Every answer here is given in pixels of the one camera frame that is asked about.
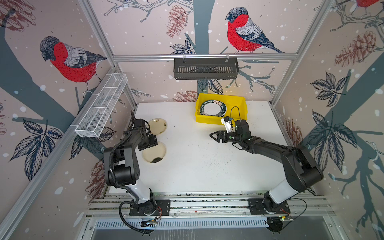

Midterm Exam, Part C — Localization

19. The yellow plastic bin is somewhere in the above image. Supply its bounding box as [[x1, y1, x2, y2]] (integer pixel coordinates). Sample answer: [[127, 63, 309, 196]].
[[195, 93, 248, 125]]

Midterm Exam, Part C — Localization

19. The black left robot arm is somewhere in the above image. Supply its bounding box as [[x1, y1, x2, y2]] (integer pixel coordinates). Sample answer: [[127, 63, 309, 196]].
[[104, 119, 158, 215]]

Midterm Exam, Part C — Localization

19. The black hanging basket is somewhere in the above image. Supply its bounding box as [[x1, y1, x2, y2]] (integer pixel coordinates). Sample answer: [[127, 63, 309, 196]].
[[174, 58, 239, 80]]

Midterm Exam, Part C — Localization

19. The cream plate with characters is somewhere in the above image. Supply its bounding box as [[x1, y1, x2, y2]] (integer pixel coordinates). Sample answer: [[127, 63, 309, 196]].
[[149, 118, 168, 135]]

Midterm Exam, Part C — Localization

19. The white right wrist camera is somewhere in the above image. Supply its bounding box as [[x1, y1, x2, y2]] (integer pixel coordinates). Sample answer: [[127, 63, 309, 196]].
[[221, 117, 233, 133]]

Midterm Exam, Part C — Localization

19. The white wire mesh basket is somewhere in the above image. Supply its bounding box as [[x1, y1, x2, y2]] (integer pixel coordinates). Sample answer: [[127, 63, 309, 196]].
[[75, 73, 128, 138]]

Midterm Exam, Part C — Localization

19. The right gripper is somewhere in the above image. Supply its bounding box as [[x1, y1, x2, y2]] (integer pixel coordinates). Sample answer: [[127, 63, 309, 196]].
[[210, 129, 244, 144]]

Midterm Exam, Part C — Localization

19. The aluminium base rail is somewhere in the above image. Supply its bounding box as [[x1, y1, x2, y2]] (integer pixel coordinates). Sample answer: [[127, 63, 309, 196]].
[[85, 192, 336, 219]]

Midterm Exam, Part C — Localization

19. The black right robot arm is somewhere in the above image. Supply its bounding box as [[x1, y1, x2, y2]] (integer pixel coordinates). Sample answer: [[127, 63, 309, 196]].
[[210, 117, 324, 214]]

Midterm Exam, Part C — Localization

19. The teal rim Hao Shi plate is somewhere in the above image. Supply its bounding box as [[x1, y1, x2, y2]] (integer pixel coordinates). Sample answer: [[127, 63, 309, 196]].
[[200, 100, 227, 117]]

